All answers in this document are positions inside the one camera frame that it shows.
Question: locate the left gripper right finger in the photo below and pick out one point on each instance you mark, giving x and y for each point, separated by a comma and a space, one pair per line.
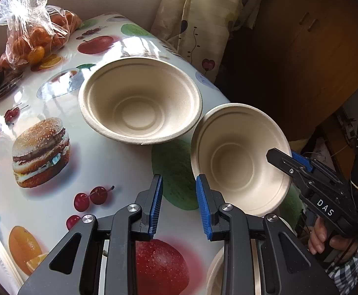
300, 272

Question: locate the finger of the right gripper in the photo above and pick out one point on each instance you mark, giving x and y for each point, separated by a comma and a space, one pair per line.
318, 169
292, 167

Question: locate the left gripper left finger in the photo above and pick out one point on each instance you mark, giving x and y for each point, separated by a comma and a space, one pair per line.
100, 254

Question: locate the beige paper bowl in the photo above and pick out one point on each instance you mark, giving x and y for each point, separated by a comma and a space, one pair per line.
229, 146
140, 101
217, 274

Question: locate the checkered right sleeve forearm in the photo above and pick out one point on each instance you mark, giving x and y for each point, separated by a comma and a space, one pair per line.
344, 275

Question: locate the right hand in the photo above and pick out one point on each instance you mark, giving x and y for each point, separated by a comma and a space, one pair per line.
318, 238

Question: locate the fruit print tablecloth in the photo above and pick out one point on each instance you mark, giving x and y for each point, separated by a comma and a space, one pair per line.
95, 160

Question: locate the dark wooden cabinet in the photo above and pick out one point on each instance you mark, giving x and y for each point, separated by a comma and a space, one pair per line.
298, 64

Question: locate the cream patterned curtain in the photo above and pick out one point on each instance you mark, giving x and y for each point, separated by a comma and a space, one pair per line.
199, 30

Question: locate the plastic bag of oranges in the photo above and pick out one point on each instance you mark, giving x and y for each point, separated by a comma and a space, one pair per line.
34, 31

